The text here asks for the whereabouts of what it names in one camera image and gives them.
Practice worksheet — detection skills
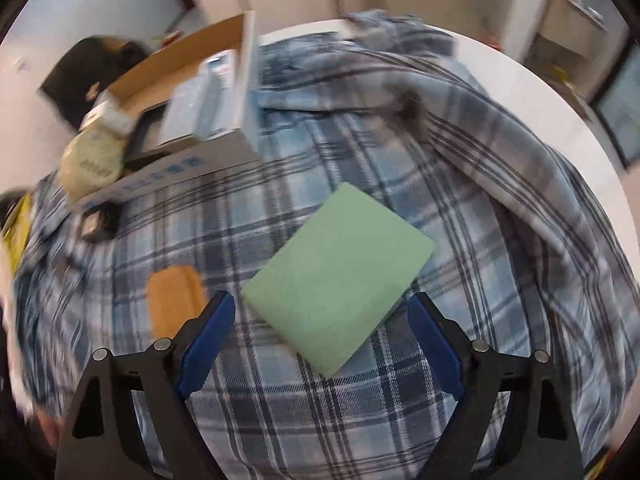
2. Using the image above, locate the blue plaid cloth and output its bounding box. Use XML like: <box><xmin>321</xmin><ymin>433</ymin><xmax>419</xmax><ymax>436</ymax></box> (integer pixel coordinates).
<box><xmin>10</xmin><ymin>10</ymin><xmax>636</xmax><ymax>480</ymax></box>

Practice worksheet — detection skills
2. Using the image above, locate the silver blue flat package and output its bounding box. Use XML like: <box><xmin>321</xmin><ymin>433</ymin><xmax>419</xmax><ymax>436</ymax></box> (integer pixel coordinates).
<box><xmin>160</xmin><ymin>50</ymin><xmax>241</xmax><ymax>143</ymax></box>

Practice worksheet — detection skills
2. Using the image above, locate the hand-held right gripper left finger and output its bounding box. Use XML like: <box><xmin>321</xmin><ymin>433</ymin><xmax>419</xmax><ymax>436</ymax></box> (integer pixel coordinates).
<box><xmin>55</xmin><ymin>290</ymin><xmax>237</xmax><ymax>480</ymax></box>

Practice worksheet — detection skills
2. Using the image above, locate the frosted glass door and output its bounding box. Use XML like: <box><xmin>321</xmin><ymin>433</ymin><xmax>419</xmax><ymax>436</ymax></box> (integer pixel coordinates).
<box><xmin>590</xmin><ymin>45</ymin><xmax>640</xmax><ymax>166</ymax></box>

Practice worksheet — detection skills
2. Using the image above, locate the yellow bag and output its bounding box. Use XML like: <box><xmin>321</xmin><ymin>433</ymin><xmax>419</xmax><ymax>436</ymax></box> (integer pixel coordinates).
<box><xmin>2</xmin><ymin>195</ymin><xmax>33</xmax><ymax>266</ymax></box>

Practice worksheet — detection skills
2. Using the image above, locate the pale yellow ceramic jar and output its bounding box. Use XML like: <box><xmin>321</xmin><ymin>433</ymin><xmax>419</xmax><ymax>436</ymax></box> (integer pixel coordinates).
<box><xmin>60</xmin><ymin>127</ymin><xmax>126</xmax><ymax>198</ymax></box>

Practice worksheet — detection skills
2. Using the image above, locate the small white box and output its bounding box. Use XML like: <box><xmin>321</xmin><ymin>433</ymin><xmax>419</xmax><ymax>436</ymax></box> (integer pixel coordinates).
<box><xmin>80</xmin><ymin>100</ymin><xmax>136</xmax><ymax>133</ymax></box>

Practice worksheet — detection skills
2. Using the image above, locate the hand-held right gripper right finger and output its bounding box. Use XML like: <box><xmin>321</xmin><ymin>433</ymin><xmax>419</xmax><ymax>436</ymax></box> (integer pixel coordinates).
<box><xmin>407</xmin><ymin>291</ymin><xmax>585</xmax><ymax>480</ymax></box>

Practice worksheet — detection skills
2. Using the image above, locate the black jacket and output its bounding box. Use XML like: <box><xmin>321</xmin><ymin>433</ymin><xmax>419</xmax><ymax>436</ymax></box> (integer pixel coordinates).
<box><xmin>40</xmin><ymin>35</ymin><xmax>151</xmax><ymax>133</ymax></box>

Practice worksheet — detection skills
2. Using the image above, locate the beige vanity cabinet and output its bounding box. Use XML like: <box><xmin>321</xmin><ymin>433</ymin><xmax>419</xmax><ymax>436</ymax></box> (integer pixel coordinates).
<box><xmin>530</xmin><ymin>0</ymin><xmax>611</xmax><ymax>61</ymax></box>

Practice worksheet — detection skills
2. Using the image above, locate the orange yellow box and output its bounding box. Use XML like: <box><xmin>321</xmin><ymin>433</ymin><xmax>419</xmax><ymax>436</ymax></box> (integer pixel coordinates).
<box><xmin>147</xmin><ymin>266</ymin><xmax>208</xmax><ymax>342</ymax></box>

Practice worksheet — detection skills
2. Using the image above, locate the cardboard box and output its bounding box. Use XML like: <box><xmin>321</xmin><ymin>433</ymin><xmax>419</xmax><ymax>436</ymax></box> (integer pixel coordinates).
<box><xmin>65</xmin><ymin>10</ymin><xmax>263</xmax><ymax>211</ymax></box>

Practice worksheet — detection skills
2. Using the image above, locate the green cloth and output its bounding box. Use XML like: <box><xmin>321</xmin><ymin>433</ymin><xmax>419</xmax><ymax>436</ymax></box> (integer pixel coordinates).
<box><xmin>242</xmin><ymin>182</ymin><xmax>437</xmax><ymax>380</ymax></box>

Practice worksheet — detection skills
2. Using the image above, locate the black device with label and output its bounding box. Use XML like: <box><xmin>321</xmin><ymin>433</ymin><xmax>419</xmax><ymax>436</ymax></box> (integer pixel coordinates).
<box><xmin>80</xmin><ymin>205</ymin><xmax>121</xmax><ymax>242</ymax></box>

